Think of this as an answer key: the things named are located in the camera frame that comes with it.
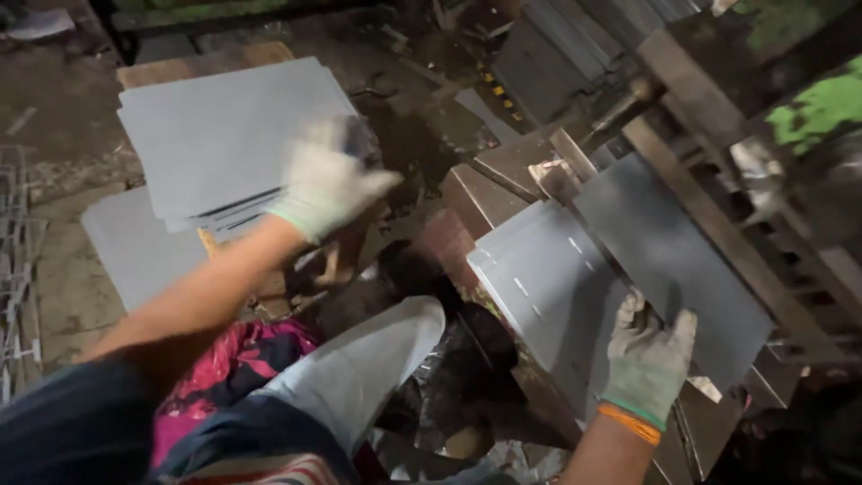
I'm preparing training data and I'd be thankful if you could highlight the person's right hand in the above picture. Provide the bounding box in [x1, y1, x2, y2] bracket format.
[601, 290, 699, 432]

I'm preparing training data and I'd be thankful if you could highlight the person's left hand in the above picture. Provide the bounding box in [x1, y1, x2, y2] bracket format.
[266, 116, 404, 245]

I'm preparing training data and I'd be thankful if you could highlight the orange wristband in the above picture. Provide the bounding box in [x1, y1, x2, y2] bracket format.
[597, 403, 664, 447]

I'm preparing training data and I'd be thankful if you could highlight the stack of grey metal sheets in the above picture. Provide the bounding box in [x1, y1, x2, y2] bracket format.
[116, 57, 368, 234]

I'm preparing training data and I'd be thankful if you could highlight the stack of bent metal sheets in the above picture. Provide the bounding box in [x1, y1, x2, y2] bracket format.
[466, 199, 630, 422]

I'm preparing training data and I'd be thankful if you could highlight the rusty metal bending machine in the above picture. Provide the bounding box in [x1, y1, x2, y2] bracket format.
[418, 27, 862, 482]

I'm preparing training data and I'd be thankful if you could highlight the wooden board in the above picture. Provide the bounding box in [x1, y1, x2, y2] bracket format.
[116, 40, 296, 90]

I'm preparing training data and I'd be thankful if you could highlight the grey metal strip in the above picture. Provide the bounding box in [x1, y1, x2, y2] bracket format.
[454, 88, 523, 146]

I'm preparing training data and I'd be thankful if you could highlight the person's light trouser leg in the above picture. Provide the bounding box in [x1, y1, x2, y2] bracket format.
[252, 295, 447, 459]

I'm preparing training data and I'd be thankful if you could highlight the large grey metal sheet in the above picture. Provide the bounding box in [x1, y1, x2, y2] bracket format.
[81, 186, 211, 313]

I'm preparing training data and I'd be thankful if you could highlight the pink patterned cloth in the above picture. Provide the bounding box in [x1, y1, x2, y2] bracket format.
[151, 318, 319, 469]

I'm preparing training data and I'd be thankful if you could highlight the heap of dark metal sheets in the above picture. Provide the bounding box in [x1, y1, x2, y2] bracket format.
[492, 0, 708, 125]

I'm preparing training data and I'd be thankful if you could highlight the machine lever handle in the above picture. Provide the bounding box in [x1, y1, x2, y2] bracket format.
[581, 75, 664, 152]

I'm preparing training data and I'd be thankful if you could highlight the metal wire rack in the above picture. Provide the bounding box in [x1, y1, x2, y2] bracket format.
[0, 145, 48, 405]

